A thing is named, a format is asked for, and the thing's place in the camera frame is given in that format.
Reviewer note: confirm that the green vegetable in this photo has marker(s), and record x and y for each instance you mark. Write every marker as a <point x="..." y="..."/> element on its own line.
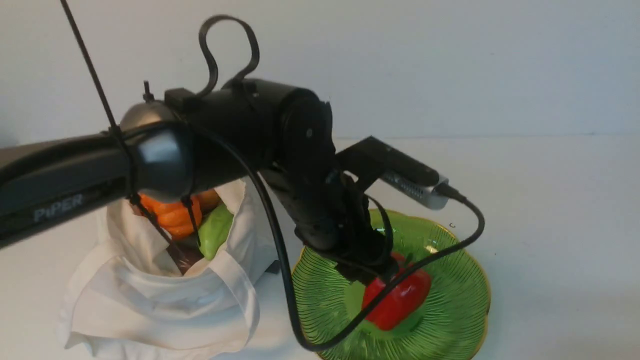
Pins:
<point x="214" y="230"/>

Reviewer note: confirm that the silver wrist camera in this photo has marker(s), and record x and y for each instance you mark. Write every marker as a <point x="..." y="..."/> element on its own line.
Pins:
<point x="372" y="159"/>

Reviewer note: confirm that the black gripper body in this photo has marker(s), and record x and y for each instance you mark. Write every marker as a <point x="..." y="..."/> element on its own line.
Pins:
<point x="334" y="221"/>

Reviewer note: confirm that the green glass scalloped plate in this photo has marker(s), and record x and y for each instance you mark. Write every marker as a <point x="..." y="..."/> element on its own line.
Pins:
<point x="451" y="324"/>

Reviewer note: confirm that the orange bell pepper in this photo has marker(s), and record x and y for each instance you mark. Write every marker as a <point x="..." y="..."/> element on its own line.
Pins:
<point x="175" y="218"/>

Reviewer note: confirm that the dark purple vegetable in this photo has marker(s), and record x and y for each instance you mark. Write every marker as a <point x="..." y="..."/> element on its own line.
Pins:
<point x="184" y="254"/>

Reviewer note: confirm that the brown potato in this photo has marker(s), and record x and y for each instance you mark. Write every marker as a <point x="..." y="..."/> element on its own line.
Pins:
<point x="208" y="200"/>

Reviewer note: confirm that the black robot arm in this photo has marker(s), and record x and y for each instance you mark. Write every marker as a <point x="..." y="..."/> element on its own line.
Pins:
<point x="278" y="135"/>

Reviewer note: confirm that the red bell pepper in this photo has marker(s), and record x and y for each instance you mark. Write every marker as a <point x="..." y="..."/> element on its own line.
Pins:
<point x="402" y="301"/>

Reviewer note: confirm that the white cloth tote bag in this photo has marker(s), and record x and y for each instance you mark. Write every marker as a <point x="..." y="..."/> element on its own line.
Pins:
<point x="127" y="299"/>

